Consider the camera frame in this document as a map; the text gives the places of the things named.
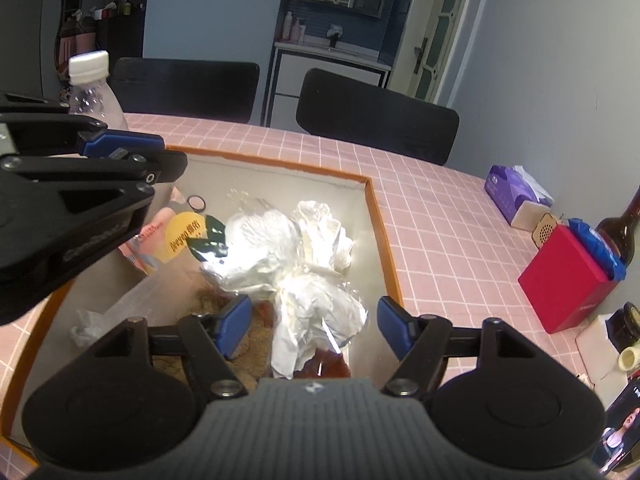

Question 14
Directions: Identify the white tissue pack green label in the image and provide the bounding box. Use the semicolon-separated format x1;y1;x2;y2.
186;208;302;298

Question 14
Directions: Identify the brown plush toy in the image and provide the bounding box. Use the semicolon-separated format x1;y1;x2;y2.
152;288;276;395

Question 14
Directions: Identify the clear plastic water bottle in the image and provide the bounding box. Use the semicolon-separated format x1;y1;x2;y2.
68;50;128;131

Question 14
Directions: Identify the red box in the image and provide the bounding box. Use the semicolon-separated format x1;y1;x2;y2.
518;226;618;334

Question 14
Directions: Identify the black chair left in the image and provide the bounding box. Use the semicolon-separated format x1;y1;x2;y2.
110;58;259;124

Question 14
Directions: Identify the orange cardboard box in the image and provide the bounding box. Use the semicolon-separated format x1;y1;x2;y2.
1;150;401;445

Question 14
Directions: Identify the brown glass bottle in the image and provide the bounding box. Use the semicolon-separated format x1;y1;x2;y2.
596;188;640;268

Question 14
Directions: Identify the smartphone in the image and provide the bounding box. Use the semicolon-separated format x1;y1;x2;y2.
592;378;639;474

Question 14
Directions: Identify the white plastic bag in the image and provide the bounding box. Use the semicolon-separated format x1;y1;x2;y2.
271;200;368;379

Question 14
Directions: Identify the wooden speaker box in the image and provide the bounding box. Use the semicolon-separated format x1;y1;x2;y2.
532;212;562;249

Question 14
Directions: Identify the brown bear sponge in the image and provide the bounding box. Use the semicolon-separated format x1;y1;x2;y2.
253;301;352;379

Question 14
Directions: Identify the black chair right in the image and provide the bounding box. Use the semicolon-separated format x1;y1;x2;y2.
305;84;460;166

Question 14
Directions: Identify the yellow snack packet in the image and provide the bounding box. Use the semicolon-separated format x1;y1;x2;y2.
119;207;206;274

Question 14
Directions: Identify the white cabinet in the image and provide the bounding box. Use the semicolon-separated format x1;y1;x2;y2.
262;41;392;133

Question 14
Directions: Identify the purple tissue pack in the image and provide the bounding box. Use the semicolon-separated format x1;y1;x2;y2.
484;165;553;232

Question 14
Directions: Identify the dark jar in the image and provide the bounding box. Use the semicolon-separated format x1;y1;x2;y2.
605;301;640;353

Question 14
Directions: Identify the black chair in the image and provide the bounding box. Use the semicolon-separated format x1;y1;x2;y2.
110;58;259;124
305;84;460;166

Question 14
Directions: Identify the blue crumpled bag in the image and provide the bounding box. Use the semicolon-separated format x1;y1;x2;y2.
567;218;627;282

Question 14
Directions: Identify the white glass door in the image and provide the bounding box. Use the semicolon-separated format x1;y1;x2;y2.
387;0;486;105

